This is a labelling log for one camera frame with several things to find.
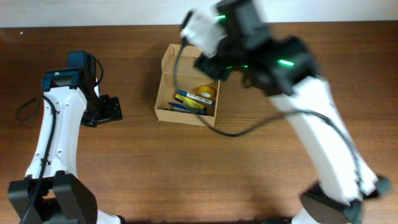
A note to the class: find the cardboard box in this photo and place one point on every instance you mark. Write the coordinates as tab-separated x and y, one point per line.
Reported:
189	80

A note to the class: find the yellow tape roll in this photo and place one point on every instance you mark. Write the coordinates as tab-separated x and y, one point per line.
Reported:
207	91

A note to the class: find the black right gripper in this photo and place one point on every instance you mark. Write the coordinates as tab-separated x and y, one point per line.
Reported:
215	66

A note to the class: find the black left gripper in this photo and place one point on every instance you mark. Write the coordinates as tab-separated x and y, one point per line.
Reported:
111	110

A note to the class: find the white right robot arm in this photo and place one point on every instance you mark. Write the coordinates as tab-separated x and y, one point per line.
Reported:
237	40

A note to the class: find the blue pen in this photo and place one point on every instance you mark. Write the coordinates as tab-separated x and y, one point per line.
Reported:
182	106

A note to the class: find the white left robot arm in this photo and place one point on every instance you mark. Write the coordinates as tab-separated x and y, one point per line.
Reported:
51	191

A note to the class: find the white whiteboard marker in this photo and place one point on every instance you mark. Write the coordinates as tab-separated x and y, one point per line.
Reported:
196	97

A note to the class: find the black white sharpie marker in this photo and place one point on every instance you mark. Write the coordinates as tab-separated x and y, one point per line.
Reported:
182	110

